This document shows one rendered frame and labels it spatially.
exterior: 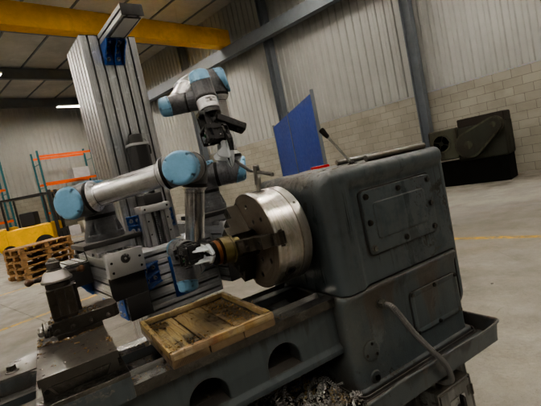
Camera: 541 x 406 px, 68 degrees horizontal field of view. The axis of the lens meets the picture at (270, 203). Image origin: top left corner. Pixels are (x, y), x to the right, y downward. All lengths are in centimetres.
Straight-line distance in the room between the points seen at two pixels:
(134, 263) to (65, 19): 1147
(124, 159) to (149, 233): 35
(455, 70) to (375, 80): 222
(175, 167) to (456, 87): 1050
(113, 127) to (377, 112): 1090
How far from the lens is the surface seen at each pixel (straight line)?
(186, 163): 138
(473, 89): 1142
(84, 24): 1294
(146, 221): 185
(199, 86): 146
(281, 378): 126
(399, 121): 1211
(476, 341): 163
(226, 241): 123
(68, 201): 156
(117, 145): 193
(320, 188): 121
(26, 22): 1238
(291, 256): 121
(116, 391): 101
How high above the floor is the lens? 130
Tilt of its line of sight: 5 degrees down
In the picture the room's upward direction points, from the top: 12 degrees counter-clockwise
